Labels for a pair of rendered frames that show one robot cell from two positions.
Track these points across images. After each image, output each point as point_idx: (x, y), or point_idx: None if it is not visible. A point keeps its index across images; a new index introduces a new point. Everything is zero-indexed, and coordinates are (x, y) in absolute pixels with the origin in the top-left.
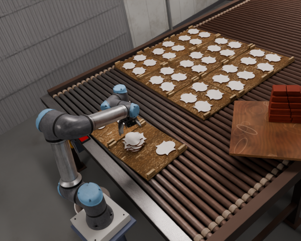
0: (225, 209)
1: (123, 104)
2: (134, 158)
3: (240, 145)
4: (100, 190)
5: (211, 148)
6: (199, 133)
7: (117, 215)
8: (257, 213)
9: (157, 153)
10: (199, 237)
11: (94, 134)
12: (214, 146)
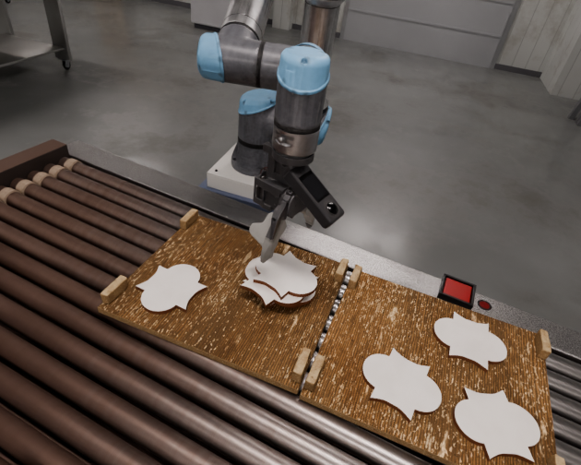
0: (9, 196)
1: (240, 27)
2: (255, 250)
3: None
4: (243, 102)
5: (8, 331)
6: (45, 393)
7: (227, 169)
8: None
9: (190, 266)
10: (70, 160)
11: (436, 301)
12: None
